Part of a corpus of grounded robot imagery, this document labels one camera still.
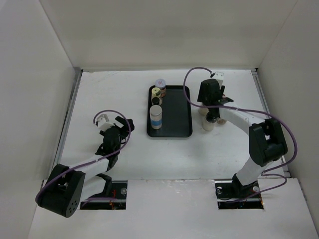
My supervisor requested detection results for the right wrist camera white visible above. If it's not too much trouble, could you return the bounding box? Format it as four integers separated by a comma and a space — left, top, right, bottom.
210, 72, 224, 87

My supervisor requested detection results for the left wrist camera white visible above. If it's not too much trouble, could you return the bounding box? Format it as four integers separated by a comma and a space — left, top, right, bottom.
96, 114, 113, 131

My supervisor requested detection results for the yellow-cap clear spice bottle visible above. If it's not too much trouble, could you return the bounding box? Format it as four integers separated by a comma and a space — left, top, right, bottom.
151, 87, 162, 100

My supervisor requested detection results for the left metal frame rail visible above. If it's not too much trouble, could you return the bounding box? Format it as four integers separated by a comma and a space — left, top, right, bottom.
48, 67, 83, 175

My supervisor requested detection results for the black-cap grinder white salt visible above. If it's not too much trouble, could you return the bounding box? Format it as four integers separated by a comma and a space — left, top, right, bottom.
198, 108, 209, 116

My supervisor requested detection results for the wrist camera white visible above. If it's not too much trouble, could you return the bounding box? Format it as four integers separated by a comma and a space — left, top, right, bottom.
96, 114, 113, 131
210, 72, 224, 87

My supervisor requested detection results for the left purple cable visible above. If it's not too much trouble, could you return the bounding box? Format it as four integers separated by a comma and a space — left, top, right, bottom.
35, 110, 132, 207

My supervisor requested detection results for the small black-cap dark bottle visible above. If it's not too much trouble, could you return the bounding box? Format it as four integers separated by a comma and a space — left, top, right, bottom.
152, 97, 162, 106

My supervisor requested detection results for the right metal frame rail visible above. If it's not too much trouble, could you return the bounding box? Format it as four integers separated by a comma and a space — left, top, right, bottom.
251, 67, 291, 175

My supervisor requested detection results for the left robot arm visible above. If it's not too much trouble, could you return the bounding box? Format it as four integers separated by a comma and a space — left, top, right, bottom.
35, 114, 135, 218

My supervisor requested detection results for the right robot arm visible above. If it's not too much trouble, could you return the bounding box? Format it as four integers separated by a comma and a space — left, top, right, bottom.
127, 78, 288, 197

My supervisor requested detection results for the black-cap brown spice bottle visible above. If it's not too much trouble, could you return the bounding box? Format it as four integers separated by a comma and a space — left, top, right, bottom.
217, 118, 227, 125

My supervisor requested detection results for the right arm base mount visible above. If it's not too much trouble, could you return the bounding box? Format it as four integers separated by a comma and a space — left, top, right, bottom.
215, 180, 264, 210

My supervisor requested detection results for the black plastic tray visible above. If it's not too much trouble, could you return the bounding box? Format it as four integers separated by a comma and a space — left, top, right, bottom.
147, 85, 193, 138

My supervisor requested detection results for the black-cap white spice bottle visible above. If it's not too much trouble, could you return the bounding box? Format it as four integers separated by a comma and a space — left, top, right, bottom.
202, 114, 217, 131

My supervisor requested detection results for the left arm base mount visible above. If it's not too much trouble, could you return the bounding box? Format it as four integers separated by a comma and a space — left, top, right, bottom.
79, 181, 128, 211

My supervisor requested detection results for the white-lid brown spice jar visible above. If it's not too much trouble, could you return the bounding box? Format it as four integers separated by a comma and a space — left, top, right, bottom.
155, 79, 166, 97

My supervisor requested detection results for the tall blue-label bead jar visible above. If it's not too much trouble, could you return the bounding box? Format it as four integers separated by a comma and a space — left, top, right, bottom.
149, 105, 162, 130

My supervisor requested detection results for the metal frame rail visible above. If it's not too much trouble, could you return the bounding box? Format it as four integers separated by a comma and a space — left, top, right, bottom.
251, 67, 291, 175
48, 67, 83, 175

